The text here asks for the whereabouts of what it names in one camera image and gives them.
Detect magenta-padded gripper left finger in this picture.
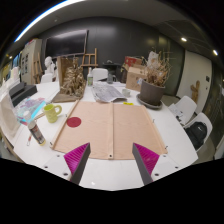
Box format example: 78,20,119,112
42,142,92,185

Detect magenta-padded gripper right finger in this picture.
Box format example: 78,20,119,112
132,142,183,186

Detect clear bottle with dark drink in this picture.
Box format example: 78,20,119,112
23,111,47,147

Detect flat round red coaster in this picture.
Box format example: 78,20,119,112
66,116,82,129

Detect yellow-green ceramic mug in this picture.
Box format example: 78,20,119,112
42,103,63,124

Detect grey round plant saucer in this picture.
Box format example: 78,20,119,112
135,93,164,111

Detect black backpack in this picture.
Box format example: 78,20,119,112
184,121,208,151

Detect flat wooden stick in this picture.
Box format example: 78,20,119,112
33,111,46,122

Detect white plastic chair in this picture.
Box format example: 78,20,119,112
39,73,54,84
91,67,109,83
168,95,198,126
183,112,214,153

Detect dried plant in grey pot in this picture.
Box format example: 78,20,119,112
138,49,173,107

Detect small white cup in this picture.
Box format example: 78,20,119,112
121,88,132,98

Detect colourful purple art print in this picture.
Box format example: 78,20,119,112
14,97,48,126

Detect folded newspaper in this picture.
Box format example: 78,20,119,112
90,81,128,103

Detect driftwood sculpture on wooden board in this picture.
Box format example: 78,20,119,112
51,55,88,104

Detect brown cardboard box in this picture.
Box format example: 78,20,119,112
125,64,148,93

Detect wooden cutout figure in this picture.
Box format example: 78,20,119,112
190,79,201,104

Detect stacked black boxes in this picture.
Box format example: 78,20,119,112
8,81,38,108

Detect clear glass bottle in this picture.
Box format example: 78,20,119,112
106,72,114,85

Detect small wooden easel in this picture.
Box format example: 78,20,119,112
80,47,99,69

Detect red box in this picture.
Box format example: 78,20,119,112
124,55,144,68

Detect tall wooden easel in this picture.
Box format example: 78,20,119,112
32,52,43,84

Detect white plaster bust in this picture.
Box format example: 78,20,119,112
44,55,56,75

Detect white plastic storage containers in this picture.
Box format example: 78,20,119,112
9,66,21,81

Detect beige shelf cabinet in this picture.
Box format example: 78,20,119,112
20,38,44,85

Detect dark wall screen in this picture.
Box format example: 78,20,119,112
44,29,89,58

